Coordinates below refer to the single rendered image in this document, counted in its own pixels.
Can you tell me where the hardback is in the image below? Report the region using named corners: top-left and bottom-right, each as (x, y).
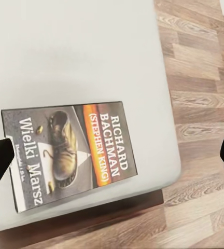
top-left (1, 101), bottom-right (137, 213)

